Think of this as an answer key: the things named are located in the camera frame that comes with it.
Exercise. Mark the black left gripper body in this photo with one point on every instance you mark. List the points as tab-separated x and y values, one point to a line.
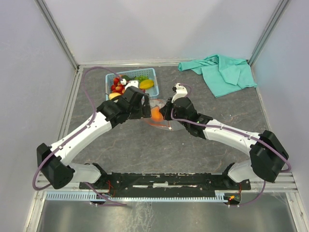
136	112

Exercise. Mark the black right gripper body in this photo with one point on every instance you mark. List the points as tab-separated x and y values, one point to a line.
170	105

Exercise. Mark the orange peach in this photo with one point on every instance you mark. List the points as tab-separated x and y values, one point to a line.
156	115

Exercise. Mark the clear orange zip bag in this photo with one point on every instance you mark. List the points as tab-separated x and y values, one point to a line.
164	125

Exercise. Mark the yellow lemon fruit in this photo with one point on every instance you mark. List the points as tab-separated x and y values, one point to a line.
114	95

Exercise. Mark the light blue plastic basket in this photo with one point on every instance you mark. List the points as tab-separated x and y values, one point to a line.
150	72

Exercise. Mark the yellow mango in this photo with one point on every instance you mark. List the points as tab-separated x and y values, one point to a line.
146	84

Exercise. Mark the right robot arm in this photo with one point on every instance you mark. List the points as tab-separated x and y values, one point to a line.
267	157

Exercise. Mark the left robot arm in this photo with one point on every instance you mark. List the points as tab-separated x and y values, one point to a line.
55	161

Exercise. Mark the red strawberries with leaf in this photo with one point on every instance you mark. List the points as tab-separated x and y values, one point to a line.
117	86

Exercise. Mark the green grapes bunch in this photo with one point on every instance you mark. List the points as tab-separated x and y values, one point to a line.
141	78

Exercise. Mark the teal cloth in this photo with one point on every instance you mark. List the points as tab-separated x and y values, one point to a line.
223	75

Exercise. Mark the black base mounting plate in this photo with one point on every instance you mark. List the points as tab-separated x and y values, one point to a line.
102	184

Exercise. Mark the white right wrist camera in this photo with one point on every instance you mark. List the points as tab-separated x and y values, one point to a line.
179	91

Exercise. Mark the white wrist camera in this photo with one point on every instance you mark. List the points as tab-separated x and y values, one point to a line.
129	83
179	91

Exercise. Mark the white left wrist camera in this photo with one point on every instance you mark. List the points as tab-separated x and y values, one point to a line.
129	83

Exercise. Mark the light blue cable duct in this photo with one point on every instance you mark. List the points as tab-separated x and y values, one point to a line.
90	196

